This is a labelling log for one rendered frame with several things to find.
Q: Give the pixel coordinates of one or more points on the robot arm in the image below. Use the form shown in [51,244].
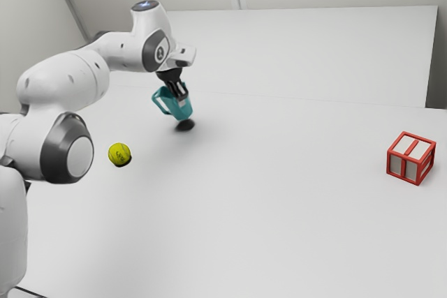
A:
[70,81]

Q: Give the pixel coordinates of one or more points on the yellow tennis ball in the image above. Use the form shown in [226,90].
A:
[119,154]

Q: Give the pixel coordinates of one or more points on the red and white cube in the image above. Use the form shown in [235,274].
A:
[410,157]

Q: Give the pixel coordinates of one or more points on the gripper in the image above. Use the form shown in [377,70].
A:
[169,76]

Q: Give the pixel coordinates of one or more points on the teal faceted mug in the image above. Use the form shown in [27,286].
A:
[174,106]

